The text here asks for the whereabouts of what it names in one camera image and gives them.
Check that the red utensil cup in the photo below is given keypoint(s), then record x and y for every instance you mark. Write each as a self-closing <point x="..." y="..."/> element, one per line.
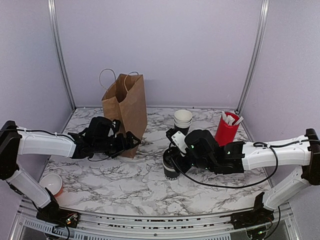
<point x="227" y="128"/>

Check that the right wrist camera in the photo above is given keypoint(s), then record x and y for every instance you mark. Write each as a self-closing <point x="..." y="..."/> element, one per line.
<point x="177" y="138"/>

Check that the orange white bowl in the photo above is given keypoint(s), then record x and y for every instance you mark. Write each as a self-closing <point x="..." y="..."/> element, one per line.
<point x="53" y="182"/>

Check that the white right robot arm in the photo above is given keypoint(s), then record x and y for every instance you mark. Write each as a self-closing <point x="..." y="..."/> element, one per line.
<point x="239" y="156"/>

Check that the left aluminium frame post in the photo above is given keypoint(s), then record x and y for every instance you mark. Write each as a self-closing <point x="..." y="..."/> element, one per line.
<point x="59" y="52"/>

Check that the brown paper bag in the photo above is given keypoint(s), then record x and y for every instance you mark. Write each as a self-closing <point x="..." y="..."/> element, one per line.
<point x="125" y="100"/>

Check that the aluminium frame post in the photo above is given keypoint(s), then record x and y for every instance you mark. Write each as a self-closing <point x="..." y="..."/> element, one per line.
<point x="261" y="28"/>
<point x="59" y="52"/>

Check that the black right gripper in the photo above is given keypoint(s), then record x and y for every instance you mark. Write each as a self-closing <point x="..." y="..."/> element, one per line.
<point x="183" y="167"/>

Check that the single black coffee cup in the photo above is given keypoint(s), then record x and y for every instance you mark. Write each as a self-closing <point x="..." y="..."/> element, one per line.
<point x="170" y="172"/>

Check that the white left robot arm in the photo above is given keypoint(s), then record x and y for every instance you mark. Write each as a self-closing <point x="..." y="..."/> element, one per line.
<point x="17" y="141"/>

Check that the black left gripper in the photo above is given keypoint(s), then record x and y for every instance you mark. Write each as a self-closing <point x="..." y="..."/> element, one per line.
<point x="123" y="146"/>

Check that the right aluminium frame post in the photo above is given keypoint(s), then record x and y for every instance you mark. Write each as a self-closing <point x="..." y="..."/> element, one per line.
<point x="261" y="28"/>

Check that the stack of paper coffee cups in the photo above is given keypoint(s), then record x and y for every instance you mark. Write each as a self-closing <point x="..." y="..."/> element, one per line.
<point x="182" y="120"/>

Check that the front aluminium rail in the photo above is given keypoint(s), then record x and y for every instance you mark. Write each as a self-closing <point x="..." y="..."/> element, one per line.
<point x="102" y="226"/>

